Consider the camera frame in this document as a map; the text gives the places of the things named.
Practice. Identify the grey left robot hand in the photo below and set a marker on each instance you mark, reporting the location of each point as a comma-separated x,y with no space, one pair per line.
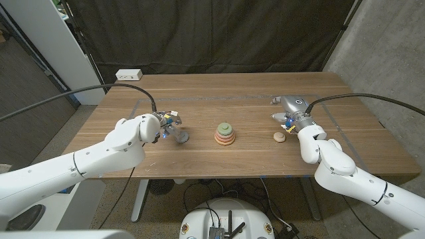
167,119

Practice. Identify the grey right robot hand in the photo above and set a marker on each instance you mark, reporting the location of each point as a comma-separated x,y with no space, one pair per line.
295,104

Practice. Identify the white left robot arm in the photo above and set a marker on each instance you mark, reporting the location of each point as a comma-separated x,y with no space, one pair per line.
83,162

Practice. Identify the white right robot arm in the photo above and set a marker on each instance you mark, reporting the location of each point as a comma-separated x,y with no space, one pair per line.
365,189

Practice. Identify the white power strip box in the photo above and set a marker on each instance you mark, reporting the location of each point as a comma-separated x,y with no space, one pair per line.
129,74

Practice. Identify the round black floor fan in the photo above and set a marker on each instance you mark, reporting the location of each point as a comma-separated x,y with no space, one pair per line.
161,186

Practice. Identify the white table leg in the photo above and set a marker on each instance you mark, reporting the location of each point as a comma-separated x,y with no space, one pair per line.
141,199

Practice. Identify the grey table leg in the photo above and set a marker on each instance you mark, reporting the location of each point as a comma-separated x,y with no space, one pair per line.
310,199

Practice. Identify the black curtain backdrop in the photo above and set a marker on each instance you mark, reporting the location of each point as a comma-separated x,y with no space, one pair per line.
212,33

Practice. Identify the white robot torso base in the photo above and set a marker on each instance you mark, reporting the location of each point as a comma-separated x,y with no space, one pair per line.
196,219

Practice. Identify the black antenna electronics module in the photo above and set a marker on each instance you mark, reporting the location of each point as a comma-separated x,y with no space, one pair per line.
217,232

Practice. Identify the black power adapter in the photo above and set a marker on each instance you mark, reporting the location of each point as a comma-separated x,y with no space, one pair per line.
287,231

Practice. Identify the white wall panel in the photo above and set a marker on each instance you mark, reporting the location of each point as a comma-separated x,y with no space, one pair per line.
50,40

